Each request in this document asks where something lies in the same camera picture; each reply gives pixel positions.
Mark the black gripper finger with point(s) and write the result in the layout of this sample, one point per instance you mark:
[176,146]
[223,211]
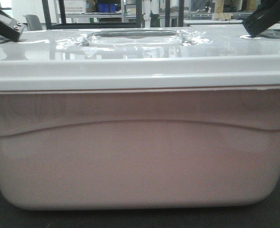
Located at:
[9,27]
[263,17]

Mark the white plastic storage bin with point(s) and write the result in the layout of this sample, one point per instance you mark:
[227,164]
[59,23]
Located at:
[139,118]

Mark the blue crate on far shelf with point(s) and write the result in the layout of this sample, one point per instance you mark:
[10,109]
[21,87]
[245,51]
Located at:
[106,8]

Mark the grey office chair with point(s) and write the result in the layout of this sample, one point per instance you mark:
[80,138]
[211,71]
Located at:
[33,22]

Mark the white background table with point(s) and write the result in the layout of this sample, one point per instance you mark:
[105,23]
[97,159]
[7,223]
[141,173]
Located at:
[187,23]

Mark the black metal frame rack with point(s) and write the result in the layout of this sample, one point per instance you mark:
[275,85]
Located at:
[72,14]

